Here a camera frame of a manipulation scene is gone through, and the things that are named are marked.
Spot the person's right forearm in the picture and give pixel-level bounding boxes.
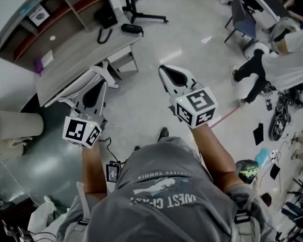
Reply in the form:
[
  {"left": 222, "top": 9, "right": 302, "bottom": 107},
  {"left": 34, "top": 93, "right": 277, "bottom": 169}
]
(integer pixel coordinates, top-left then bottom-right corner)
[{"left": 191, "top": 123, "right": 237, "bottom": 194}]

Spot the purple small object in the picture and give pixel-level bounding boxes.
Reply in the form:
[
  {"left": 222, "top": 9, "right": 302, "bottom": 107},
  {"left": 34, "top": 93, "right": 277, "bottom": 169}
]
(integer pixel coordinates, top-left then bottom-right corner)
[{"left": 33, "top": 57, "right": 44, "bottom": 77}]

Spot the grey wooden desk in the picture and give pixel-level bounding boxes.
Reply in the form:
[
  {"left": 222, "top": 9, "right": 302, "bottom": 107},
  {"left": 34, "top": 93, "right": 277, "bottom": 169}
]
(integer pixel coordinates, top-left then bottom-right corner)
[{"left": 0, "top": 0, "right": 142, "bottom": 108}]

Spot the grey shoulder strap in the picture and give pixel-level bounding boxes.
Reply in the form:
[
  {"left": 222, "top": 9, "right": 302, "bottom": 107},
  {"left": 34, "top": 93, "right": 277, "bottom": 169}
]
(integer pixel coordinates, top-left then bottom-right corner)
[
  {"left": 233, "top": 182, "right": 259, "bottom": 227},
  {"left": 75, "top": 181, "right": 92, "bottom": 227}
]

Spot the white rounded device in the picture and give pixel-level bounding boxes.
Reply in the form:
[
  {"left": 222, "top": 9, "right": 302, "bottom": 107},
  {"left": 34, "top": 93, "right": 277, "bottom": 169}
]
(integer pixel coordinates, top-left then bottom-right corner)
[{"left": 243, "top": 40, "right": 271, "bottom": 61}]

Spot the person's grey t-shirt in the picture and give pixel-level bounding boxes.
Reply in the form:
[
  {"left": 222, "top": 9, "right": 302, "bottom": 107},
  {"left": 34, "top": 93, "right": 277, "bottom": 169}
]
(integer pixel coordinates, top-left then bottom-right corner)
[{"left": 57, "top": 136, "right": 277, "bottom": 242}]

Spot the green black helmet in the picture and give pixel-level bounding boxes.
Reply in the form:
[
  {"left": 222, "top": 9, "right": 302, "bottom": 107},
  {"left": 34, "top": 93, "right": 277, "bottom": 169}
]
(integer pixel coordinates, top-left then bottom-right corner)
[{"left": 235, "top": 159, "right": 260, "bottom": 185}]

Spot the grey drawer cabinet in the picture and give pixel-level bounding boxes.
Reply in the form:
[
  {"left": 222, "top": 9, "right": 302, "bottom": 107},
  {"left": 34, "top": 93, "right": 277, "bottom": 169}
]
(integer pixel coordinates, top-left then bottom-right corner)
[{"left": 107, "top": 46, "right": 140, "bottom": 81}]

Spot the black glasses case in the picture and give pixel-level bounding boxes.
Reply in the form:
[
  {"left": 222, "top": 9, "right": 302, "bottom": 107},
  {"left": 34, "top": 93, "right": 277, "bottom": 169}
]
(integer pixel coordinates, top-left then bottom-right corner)
[{"left": 121, "top": 23, "right": 144, "bottom": 37}]

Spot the white paper pad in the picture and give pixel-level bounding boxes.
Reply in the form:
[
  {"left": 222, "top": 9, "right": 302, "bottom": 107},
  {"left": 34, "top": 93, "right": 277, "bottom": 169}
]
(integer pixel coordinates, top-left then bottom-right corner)
[{"left": 39, "top": 50, "right": 54, "bottom": 67}]

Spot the black flat pad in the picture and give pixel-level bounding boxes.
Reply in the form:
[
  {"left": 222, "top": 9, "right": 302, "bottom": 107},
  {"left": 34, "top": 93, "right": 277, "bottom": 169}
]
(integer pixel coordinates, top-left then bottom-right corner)
[
  {"left": 252, "top": 122, "right": 265, "bottom": 146},
  {"left": 270, "top": 163, "right": 281, "bottom": 180}
]

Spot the person's black shoe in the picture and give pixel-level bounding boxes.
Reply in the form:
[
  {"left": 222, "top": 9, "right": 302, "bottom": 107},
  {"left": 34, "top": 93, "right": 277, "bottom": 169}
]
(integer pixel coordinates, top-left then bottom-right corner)
[{"left": 157, "top": 127, "right": 170, "bottom": 143}]

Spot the black belt-worn device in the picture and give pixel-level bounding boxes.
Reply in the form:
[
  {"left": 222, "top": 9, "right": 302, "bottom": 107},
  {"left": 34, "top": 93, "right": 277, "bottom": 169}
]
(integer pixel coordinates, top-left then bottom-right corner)
[{"left": 106, "top": 160, "right": 122, "bottom": 184}]

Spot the grey left shoulder strap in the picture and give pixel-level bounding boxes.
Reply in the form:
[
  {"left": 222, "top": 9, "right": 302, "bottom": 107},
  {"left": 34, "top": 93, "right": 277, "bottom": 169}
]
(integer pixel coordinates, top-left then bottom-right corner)
[{"left": 75, "top": 181, "right": 92, "bottom": 227}]

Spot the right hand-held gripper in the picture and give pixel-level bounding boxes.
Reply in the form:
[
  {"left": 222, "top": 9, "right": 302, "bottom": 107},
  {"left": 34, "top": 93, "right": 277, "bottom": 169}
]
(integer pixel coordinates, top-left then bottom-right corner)
[{"left": 158, "top": 64, "right": 219, "bottom": 130}]

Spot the light blue cloth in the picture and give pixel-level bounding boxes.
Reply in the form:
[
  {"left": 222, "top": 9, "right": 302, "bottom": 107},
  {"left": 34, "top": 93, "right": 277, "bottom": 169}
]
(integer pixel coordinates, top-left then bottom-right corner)
[{"left": 254, "top": 147, "right": 270, "bottom": 166}]

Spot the dark blue chair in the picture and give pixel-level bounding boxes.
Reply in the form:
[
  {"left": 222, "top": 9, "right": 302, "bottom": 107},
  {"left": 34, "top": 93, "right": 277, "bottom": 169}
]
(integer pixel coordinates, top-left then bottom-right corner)
[{"left": 224, "top": 0, "right": 259, "bottom": 50}]

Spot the grey right shoulder strap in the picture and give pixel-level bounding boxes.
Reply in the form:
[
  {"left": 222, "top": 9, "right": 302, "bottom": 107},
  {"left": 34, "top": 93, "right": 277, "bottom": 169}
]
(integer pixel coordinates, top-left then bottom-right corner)
[{"left": 233, "top": 182, "right": 259, "bottom": 227}]

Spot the black desk telephone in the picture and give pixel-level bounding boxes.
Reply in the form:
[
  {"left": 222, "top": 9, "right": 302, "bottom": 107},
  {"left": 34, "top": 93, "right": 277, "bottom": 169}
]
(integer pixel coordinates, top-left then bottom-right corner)
[{"left": 94, "top": 7, "right": 119, "bottom": 44}]

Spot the beige cylindrical bin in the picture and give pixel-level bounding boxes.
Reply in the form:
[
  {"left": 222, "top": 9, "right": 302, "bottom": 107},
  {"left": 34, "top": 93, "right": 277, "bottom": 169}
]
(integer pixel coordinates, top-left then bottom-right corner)
[{"left": 0, "top": 109, "right": 45, "bottom": 141}]

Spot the white office chair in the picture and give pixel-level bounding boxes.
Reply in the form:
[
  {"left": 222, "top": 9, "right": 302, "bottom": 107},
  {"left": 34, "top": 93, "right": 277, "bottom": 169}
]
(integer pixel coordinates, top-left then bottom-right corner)
[{"left": 57, "top": 60, "right": 120, "bottom": 111}]

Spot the framed picture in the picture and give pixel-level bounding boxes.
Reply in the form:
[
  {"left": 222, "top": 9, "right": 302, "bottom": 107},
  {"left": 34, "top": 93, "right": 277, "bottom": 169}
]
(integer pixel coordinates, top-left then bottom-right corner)
[{"left": 27, "top": 5, "right": 51, "bottom": 28}]

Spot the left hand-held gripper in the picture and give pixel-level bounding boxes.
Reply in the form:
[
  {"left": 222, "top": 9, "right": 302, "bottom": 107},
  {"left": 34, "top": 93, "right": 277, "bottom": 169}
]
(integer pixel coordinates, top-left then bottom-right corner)
[{"left": 62, "top": 81, "right": 108, "bottom": 150}]

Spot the black wheeled stand base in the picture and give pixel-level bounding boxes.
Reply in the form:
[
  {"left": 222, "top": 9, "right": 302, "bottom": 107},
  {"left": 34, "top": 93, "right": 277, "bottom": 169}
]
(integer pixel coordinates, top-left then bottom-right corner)
[{"left": 121, "top": 0, "right": 170, "bottom": 24}]

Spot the person's left forearm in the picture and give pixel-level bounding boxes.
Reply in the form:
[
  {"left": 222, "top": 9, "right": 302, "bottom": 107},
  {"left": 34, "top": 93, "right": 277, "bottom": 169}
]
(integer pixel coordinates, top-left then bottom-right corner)
[{"left": 81, "top": 139, "right": 112, "bottom": 202}]

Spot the desk shelf unit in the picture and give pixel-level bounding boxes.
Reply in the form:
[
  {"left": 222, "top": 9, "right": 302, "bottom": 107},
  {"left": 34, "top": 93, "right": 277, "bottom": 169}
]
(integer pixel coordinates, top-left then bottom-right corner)
[{"left": 0, "top": 0, "right": 112, "bottom": 73}]

